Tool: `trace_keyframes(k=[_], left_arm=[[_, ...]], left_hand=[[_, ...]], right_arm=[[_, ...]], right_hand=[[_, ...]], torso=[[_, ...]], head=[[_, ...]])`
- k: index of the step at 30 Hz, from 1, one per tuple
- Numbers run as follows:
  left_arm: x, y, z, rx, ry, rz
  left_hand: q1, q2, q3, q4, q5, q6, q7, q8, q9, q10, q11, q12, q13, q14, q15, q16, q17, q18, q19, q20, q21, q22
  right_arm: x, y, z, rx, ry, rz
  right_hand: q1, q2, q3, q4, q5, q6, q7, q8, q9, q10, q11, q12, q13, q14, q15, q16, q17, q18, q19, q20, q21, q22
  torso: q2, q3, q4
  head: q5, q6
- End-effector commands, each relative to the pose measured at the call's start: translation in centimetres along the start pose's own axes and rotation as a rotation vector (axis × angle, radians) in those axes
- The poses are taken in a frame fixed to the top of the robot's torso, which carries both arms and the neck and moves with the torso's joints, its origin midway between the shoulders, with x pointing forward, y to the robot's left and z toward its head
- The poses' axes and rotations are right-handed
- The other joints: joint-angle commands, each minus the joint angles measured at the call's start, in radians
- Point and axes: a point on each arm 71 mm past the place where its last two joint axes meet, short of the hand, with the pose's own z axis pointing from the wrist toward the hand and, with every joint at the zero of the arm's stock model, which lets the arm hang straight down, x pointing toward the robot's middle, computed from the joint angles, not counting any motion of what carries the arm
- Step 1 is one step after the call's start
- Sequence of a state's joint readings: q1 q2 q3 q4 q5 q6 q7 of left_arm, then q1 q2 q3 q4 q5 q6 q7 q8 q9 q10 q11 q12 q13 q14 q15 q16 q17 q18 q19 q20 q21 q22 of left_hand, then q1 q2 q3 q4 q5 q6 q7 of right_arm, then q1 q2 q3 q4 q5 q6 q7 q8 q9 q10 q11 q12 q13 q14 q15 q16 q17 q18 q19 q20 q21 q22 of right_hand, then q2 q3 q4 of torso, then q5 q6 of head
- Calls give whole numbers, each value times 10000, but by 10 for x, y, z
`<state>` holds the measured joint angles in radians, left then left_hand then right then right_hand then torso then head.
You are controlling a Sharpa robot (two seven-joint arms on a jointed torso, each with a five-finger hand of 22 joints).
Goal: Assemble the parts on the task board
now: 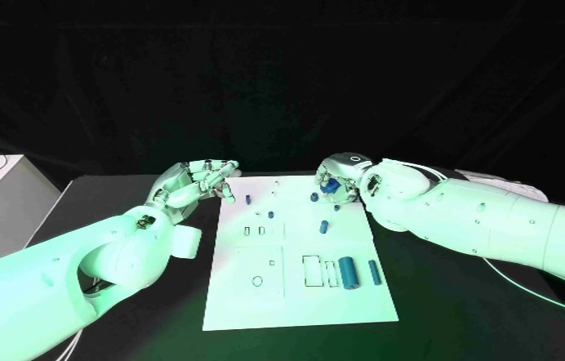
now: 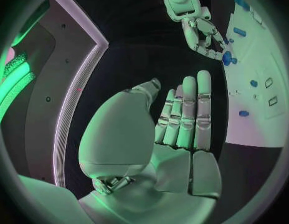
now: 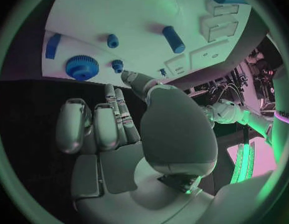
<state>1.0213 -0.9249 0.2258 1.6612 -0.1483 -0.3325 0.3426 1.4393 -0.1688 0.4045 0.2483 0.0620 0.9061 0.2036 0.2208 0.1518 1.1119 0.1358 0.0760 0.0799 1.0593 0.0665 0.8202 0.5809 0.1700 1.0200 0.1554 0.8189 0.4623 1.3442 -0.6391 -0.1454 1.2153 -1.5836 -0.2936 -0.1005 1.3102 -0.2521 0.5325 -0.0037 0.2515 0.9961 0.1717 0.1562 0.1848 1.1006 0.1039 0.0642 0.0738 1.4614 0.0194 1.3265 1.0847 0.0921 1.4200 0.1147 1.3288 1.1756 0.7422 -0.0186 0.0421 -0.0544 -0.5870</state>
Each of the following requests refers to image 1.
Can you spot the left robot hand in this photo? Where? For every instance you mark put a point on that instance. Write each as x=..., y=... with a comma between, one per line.
x=200, y=180

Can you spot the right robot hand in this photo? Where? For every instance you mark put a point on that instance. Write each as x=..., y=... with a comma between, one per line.
x=346, y=163

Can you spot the blue gear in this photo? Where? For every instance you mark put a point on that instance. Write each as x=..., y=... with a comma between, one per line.
x=328, y=187

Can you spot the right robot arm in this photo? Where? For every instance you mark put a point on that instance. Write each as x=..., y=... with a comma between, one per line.
x=462, y=214

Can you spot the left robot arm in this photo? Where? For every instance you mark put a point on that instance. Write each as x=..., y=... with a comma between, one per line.
x=47, y=263

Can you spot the white task board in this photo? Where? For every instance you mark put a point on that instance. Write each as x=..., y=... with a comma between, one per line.
x=291, y=299

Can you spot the short blue cylinder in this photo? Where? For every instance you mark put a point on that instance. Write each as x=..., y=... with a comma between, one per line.
x=324, y=226

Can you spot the thick blue cylinder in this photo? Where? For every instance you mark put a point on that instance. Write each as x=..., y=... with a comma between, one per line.
x=349, y=272

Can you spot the long thin blue cylinder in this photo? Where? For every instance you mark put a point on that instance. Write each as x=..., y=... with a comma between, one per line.
x=374, y=272

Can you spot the white cloth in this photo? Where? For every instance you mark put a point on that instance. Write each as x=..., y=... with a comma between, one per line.
x=507, y=183

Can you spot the white box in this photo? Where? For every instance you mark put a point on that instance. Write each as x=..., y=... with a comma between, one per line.
x=21, y=201

